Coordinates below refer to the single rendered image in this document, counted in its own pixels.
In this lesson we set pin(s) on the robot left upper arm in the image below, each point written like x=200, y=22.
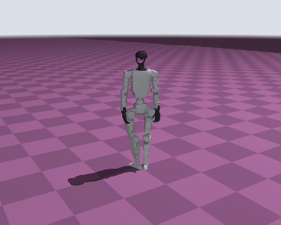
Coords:
x=127, y=74

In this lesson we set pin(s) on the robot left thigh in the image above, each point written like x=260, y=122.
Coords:
x=130, y=128

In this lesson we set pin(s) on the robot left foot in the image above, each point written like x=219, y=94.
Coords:
x=138, y=167

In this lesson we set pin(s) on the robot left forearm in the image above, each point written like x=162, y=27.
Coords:
x=123, y=99

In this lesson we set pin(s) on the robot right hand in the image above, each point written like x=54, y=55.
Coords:
x=157, y=114

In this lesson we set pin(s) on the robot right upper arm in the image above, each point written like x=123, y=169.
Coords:
x=154, y=81

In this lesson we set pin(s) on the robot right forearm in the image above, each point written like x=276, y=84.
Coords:
x=156, y=100

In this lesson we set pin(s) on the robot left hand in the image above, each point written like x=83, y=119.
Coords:
x=124, y=115

